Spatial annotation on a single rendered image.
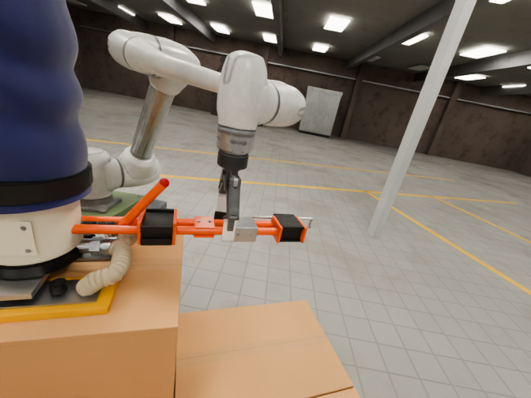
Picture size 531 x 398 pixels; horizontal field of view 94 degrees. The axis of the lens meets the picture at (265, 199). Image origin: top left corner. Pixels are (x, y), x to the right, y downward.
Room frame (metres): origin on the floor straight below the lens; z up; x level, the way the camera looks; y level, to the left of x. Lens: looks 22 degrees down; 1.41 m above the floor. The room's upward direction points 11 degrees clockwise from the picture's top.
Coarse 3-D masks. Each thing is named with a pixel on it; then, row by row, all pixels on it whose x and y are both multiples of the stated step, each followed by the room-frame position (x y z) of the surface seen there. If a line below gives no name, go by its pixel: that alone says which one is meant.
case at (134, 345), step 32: (160, 256) 0.58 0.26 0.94; (128, 288) 0.44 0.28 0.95; (160, 288) 0.46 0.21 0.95; (64, 320) 0.33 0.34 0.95; (96, 320) 0.35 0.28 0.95; (128, 320) 0.36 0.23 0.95; (160, 320) 0.37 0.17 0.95; (0, 352) 0.27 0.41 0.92; (32, 352) 0.29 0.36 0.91; (64, 352) 0.30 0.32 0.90; (96, 352) 0.32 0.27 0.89; (128, 352) 0.34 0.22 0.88; (160, 352) 0.36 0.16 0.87; (0, 384) 0.27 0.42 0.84; (32, 384) 0.28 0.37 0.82; (64, 384) 0.30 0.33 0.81; (96, 384) 0.32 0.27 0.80; (128, 384) 0.34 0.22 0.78; (160, 384) 0.36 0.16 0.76
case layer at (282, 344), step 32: (192, 320) 0.72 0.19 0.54; (224, 320) 0.75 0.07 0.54; (256, 320) 0.78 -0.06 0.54; (288, 320) 0.82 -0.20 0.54; (192, 352) 0.59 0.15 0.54; (224, 352) 0.62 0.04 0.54; (256, 352) 0.64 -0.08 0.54; (288, 352) 0.66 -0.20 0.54; (320, 352) 0.69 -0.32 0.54; (192, 384) 0.50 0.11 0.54; (224, 384) 0.51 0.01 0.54; (256, 384) 0.53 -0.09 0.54; (288, 384) 0.55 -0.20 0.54; (320, 384) 0.57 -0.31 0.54; (352, 384) 0.59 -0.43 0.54
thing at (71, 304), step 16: (48, 288) 0.38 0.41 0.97; (64, 288) 0.38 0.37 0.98; (112, 288) 0.41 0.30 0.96; (0, 304) 0.32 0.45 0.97; (16, 304) 0.33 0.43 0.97; (32, 304) 0.34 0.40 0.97; (48, 304) 0.34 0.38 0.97; (64, 304) 0.35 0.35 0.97; (80, 304) 0.36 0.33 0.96; (96, 304) 0.37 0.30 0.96; (0, 320) 0.30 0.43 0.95; (16, 320) 0.31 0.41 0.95; (32, 320) 0.32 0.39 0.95
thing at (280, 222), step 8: (272, 216) 0.66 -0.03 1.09; (280, 216) 0.67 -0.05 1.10; (288, 216) 0.68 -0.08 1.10; (296, 216) 0.69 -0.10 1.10; (280, 224) 0.62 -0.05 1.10; (288, 224) 0.63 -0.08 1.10; (296, 224) 0.64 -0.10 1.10; (280, 232) 0.60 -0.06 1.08; (288, 232) 0.62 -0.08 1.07; (296, 232) 0.63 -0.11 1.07; (304, 232) 0.62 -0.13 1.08; (280, 240) 0.61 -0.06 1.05; (288, 240) 0.62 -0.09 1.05; (296, 240) 0.62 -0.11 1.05
